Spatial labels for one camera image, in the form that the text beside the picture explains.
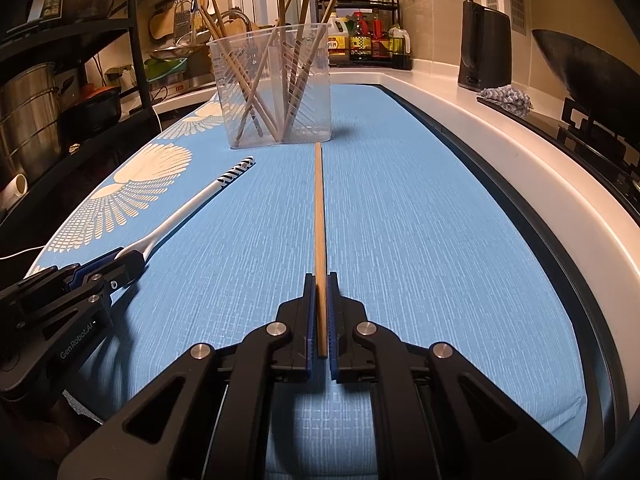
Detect black cooking pot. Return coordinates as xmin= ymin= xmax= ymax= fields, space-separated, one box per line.
xmin=57 ymin=85 xmax=123 ymax=128

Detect bundle of wooden chopsticks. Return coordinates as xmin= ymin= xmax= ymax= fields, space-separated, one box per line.
xmin=200 ymin=0 xmax=348 ymax=143

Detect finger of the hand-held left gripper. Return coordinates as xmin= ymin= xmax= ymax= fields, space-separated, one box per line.
xmin=62 ymin=249 xmax=147 ymax=298
xmin=0 ymin=262 xmax=83 ymax=311

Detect dark sauce bottle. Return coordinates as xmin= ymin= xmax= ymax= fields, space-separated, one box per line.
xmin=370 ymin=15 xmax=391 ymax=58
xmin=350 ymin=12 xmax=371 ymax=61

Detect metal grater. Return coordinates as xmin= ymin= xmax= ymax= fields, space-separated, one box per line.
xmin=172 ymin=0 xmax=198 ymax=46

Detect black glass cooktop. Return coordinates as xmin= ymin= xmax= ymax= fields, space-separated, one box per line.
xmin=477 ymin=95 xmax=640 ymax=201

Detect white ceramic spoon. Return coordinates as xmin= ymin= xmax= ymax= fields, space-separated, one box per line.
xmin=114 ymin=156 xmax=257 ymax=267

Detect black wok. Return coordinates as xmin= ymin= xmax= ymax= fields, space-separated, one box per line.
xmin=531 ymin=29 xmax=640 ymax=111

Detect blue printed cloth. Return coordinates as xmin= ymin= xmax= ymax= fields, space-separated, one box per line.
xmin=27 ymin=82 xmax=588 ymax=480

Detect black stove grate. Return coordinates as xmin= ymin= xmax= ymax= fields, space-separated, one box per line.
xmin=560 ymin=97 xmax=640 ymax=196

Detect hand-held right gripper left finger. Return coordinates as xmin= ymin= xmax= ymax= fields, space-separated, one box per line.
xmin=57 ymin=273 xmax=318 ymax=480

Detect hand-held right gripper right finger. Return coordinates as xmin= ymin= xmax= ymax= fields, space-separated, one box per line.
xmin=327 ymin=271 xmax=586 ymax=480

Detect white tube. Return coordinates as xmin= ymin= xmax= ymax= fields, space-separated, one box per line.
xmin=0 ymin=174 xmax=27 ymax=208

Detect knitted dish cloth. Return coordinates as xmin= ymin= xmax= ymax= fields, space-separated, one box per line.
xmin=477 ymin=86 xmax=535 ymax=118

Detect clear plastic container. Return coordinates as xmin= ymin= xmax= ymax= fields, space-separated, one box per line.
xmin=206 ymin=22 xmax=332 ymax=150

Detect chrome faucet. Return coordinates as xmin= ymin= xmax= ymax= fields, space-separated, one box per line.
xmin=220 ymin=9 xmax=253 ymax=36

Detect metal bowl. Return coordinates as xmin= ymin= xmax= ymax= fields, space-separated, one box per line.
xmin=150 ymin=45 xmax=211 ymax=61

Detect green bowl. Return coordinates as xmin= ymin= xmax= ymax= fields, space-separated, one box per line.
xmin=144 ymin=57 xmax=188 ymax=81

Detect cooking oil jug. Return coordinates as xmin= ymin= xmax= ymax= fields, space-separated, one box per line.
xmin=327 ymin=16 xmax=351 ymax=57

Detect steel stockpot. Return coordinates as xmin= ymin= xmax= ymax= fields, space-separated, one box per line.
xmin=0 ymin=62 xmax=63 ymax=181

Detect black countertop appliance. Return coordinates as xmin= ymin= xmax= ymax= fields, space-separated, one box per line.
xmin=457 ymin=0 xmax=513 ymax=93

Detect black shelf rack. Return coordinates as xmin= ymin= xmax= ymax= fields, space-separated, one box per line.
xmin=0 ymin=0 xmax=168 ymax=196

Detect black spice rack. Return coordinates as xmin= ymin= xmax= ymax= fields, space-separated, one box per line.
xmin=315 ymin=0 xmax=413 ymax=71

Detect wooden chopstick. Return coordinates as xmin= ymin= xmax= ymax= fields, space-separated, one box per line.
xmin=313 ymin=141 xmax=330 ymax=359

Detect green oil bottle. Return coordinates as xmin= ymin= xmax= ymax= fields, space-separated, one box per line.
xmin=387 ymin=25 xmax=412 ymax=57

